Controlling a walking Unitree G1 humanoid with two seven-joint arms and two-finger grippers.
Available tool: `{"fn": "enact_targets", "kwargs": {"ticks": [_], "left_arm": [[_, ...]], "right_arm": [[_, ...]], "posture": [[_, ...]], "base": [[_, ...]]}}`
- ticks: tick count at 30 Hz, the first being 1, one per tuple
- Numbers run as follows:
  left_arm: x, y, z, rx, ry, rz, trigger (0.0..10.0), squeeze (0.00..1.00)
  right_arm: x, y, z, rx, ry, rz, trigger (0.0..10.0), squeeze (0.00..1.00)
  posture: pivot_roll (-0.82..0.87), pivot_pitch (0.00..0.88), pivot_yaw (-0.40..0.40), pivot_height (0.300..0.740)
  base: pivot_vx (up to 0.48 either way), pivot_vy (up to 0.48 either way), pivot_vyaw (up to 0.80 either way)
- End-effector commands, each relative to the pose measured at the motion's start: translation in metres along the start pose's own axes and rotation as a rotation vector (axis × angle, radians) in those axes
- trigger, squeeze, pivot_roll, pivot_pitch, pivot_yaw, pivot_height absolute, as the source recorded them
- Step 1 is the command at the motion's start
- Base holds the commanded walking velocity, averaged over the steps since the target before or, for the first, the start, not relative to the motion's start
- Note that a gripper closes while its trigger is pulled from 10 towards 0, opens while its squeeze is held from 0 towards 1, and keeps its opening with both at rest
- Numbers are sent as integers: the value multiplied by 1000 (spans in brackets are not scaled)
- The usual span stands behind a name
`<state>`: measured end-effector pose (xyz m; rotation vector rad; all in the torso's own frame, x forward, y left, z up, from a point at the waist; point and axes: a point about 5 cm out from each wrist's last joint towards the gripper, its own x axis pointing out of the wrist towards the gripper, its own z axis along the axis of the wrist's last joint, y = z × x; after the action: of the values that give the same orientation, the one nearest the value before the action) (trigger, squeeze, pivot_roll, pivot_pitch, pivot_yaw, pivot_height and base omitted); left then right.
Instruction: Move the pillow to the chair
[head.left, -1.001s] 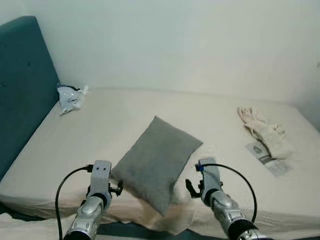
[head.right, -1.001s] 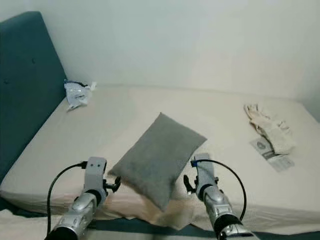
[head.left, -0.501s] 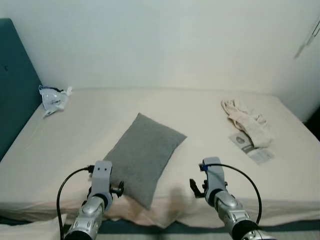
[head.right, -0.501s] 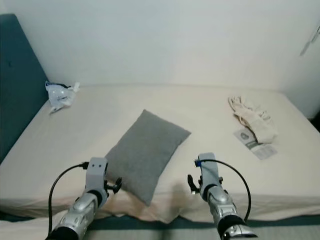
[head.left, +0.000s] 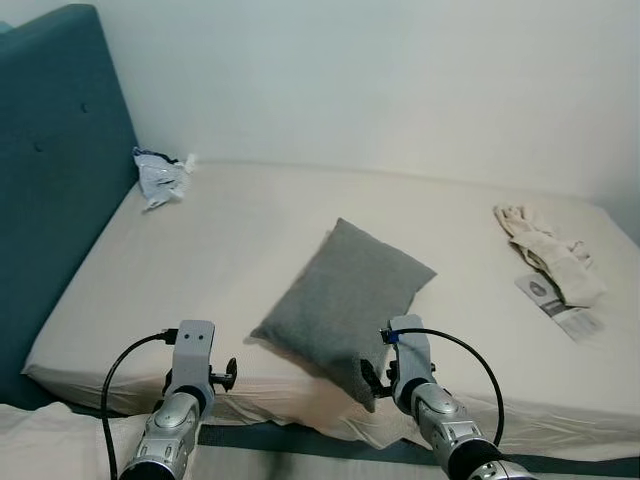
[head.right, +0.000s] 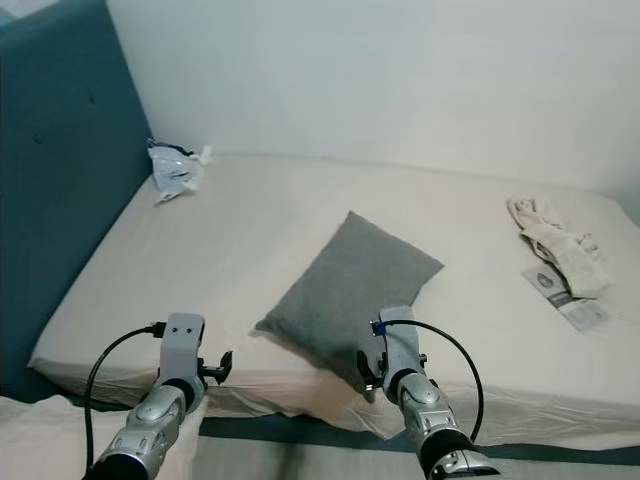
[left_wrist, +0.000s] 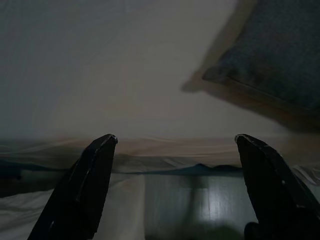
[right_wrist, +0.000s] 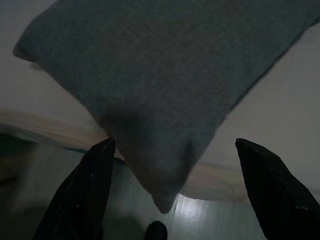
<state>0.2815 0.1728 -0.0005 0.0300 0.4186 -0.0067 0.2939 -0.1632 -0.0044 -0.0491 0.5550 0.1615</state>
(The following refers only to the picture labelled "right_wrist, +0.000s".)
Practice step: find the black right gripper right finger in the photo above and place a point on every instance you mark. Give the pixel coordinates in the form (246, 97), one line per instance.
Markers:
(280, 200)

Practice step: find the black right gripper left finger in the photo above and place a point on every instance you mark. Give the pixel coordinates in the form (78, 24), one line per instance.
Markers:
(82, 195)

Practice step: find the grey-green woven fabric pillow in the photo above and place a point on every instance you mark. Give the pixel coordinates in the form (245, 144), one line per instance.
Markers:
(150, 75)

